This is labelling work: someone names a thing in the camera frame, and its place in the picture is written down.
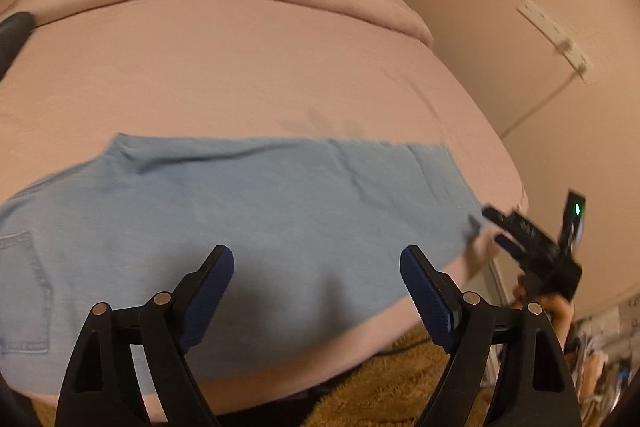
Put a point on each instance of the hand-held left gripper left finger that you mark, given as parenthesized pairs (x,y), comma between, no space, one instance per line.
(210,292)

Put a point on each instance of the bed with pink sheet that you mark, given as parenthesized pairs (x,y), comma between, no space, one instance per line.
(225,72)

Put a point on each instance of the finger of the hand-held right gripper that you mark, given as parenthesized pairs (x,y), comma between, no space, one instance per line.
(510,247)
(502,217)

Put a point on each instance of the pale clutter pile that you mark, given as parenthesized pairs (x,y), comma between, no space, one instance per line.
(597,347)

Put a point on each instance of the person's right forearm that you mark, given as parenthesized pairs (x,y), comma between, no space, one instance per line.
(560,327)

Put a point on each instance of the dark folded clothes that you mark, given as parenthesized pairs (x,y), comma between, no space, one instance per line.
(12,37)

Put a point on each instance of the light blue denim pants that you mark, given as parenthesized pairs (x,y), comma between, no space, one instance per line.
(250,207)

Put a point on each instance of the person's right hand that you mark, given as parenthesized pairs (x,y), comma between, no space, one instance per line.
(537,294)

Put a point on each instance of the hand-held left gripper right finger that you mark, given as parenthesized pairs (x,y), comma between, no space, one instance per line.
(425,292)

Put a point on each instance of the white power strip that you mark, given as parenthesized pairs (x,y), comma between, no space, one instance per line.
(555,37)

